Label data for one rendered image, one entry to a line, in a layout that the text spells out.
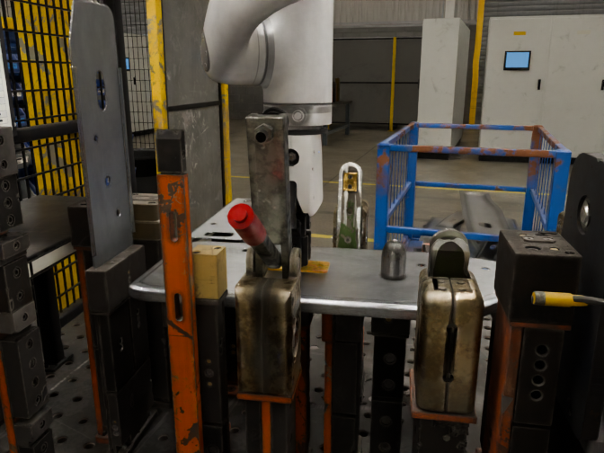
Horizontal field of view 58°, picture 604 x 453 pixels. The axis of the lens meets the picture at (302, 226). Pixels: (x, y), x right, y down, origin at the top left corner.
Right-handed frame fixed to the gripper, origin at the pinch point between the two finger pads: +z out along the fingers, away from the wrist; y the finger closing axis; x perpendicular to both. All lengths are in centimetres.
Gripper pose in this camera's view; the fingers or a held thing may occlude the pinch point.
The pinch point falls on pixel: (297, 246)
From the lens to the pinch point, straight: 71.9
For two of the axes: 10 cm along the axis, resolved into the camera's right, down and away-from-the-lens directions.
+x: -9.9, -0.5, 1.6
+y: 1.6, -2.6, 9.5
